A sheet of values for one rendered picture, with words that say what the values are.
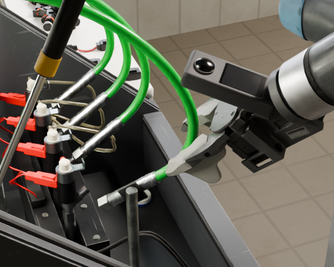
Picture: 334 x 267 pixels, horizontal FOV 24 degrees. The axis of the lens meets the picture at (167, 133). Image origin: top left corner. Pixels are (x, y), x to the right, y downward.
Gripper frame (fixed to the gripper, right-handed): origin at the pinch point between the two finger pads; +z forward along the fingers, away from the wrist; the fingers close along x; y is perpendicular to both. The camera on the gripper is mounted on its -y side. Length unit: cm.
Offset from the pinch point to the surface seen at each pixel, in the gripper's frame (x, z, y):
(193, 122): 0.0, -5.5, -1.6
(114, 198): -5.2, 10.7, -0.6
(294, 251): 83, 96, 105
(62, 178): -0.4, 20.6, -5.1
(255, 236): 87, 106, 96
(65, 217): -1.7, 26.9, 0.2
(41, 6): 65, 62, -14
